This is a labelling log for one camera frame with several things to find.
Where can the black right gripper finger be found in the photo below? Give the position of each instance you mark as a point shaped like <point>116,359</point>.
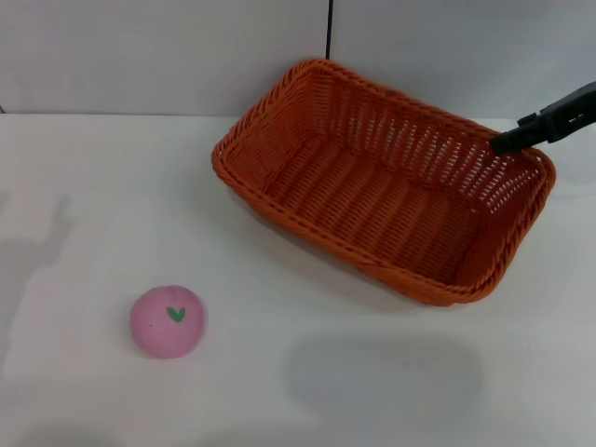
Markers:
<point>559,116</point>

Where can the orange woven plastic basket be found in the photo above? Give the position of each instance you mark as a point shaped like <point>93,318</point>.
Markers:
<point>363,219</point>

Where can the pink foam ball green leaf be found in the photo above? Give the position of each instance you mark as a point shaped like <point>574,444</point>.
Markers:
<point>163,330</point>

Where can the black vertical wall strip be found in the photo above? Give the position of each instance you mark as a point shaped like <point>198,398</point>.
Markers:
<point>329,28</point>

